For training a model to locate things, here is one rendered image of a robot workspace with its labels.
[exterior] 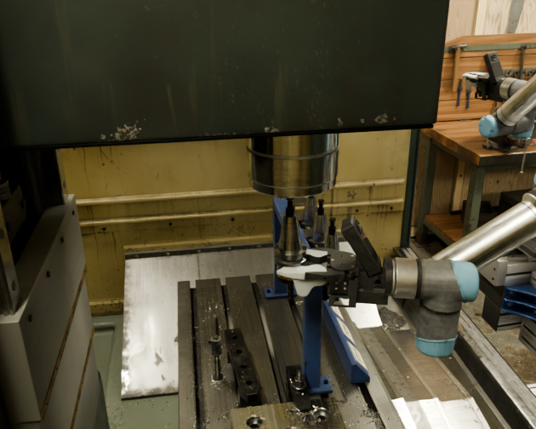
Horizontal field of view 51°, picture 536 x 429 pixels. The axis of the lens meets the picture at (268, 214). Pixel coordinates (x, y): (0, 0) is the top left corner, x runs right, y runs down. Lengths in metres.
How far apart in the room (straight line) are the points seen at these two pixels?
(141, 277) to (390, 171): 1.01
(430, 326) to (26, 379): 0.69
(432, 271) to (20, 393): 0.70
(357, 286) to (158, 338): 1.04
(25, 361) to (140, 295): 1.22
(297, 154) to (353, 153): 1.22
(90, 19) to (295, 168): 0.37
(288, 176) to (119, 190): 1.23
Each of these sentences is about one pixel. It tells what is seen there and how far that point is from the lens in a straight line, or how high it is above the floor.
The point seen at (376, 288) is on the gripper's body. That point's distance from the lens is 1.08.
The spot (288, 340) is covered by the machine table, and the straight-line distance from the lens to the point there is 1.60.
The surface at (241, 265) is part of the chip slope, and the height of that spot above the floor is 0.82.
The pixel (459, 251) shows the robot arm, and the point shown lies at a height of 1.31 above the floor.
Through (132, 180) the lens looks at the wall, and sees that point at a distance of 2.06.
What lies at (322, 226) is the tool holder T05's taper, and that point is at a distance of 1.39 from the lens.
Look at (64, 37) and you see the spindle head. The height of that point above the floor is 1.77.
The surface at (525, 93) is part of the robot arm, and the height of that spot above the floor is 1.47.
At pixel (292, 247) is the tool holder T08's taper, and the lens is 1.04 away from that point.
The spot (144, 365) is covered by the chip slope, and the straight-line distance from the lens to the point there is 1.93.
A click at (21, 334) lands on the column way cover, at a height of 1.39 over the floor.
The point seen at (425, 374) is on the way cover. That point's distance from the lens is 1.81.
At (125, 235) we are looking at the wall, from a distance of 2.15.
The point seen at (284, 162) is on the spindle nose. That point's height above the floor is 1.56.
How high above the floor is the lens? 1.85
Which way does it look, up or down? 24 degrees down
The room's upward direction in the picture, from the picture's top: 1 degrees counter-clockwise
